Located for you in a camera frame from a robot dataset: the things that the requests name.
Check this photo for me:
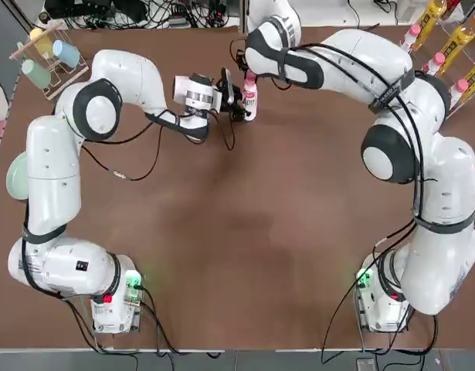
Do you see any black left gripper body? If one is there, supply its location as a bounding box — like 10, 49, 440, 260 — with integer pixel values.
212, 85, 240, 121

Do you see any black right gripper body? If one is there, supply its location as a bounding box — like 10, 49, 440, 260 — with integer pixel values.
236, 49, 257, 77

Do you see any white drink bottle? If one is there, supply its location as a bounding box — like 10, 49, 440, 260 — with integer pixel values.
241, 81, 260, 123

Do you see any white bottle with pink cap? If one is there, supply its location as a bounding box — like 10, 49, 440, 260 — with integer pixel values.
422, 52, 447, 77
399, 23, 422, 51
449, 78, 470, 104

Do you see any yellow drink bottle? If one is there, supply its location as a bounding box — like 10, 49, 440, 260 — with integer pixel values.
436, 25, 475, 75
459, 56, 475, 104
412, 0, 447, 50

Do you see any clear acrylic bottle shelf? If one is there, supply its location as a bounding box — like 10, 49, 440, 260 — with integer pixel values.
399, 0, 475, 117

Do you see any white side table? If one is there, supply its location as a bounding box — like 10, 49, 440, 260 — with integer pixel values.
249, 0, 429, 27

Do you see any light blue cup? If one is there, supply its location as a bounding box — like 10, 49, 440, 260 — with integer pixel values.
51, 39, 82, 71

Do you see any black equipment box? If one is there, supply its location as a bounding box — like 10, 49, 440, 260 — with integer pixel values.
43, 0, 114, 20

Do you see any pale green cup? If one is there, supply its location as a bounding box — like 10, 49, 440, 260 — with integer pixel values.
21, 58, 53, 90

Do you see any yellow cup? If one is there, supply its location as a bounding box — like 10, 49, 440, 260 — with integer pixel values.
29, 27, 56, 58

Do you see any pale green plate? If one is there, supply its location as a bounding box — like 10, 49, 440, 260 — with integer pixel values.
5, 151, 29, 202

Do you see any black adapter cable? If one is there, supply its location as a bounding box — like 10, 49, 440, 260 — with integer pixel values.
345, 0, 381, 33

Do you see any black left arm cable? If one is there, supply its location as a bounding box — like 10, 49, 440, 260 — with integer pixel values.
82, 110, 238, 182

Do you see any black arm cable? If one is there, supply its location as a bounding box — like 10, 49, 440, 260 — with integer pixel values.
231, 38, 443, 353
82, 110, 238, 182

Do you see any wire cup rack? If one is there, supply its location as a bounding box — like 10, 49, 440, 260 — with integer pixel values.
8, 21, 90, 102

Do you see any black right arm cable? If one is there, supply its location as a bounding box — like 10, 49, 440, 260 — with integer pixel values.
231, 38, 443, 353

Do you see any black left base cable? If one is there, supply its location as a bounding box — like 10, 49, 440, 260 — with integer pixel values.
134, 284, 222, 359

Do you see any black base cable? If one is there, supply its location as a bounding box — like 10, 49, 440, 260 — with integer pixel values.
134, 284, 222, 359
360, 299, 439, 355

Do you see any black right base cable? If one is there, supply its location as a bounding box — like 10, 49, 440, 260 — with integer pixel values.
360, 299, 439, 355

